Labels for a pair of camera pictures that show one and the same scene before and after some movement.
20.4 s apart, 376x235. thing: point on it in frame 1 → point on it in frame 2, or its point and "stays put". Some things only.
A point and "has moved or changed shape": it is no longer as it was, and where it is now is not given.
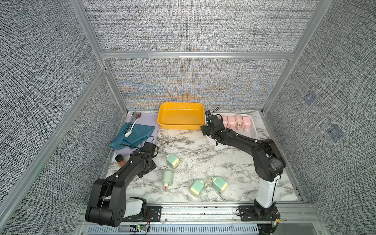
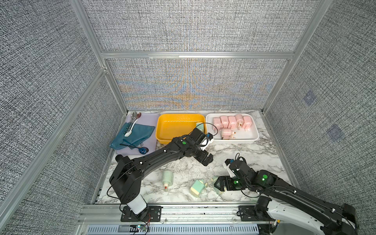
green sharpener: (173, 161) → (200, 126)
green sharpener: (197, 188) stays put
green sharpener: (219, 185) stays put
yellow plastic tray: (179, 115) has moved or changed shape
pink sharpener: (239, 120) stays put
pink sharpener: (247, 122) stays put
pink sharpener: (231, 122) stays put
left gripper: (153, 165) → (202, 158)
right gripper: (205, 129) → (226, 179)
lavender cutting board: (148, 119) stays put
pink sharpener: (225, 121) stays put
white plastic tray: (244, 123) stays put
